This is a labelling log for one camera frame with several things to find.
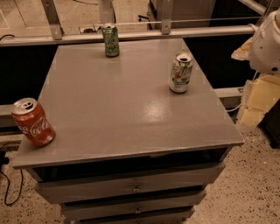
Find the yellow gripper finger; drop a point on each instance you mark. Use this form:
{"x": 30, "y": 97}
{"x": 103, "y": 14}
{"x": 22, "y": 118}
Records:
{"x": 259, "y": 97}

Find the metal railing frame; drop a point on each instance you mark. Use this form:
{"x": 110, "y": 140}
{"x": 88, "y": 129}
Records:
{"x": 58, "y": 22}

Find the green soda can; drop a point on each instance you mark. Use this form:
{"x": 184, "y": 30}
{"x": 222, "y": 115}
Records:
{"x": 111, "y": 41}

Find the grey drawer cabinet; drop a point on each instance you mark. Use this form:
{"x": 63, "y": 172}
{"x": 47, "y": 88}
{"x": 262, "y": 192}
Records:
{"x": 127, "y": 149}

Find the red Coca-Cola can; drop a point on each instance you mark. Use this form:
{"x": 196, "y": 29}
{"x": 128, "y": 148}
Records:
{"x": 30, "y": 117}

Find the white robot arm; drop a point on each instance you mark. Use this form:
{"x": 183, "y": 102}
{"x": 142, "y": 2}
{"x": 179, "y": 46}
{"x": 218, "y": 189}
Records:
{"x": 263, "y": 54}

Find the white soda can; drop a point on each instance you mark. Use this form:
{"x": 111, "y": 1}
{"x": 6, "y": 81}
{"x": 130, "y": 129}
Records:
{"x": 181, "y": 71}

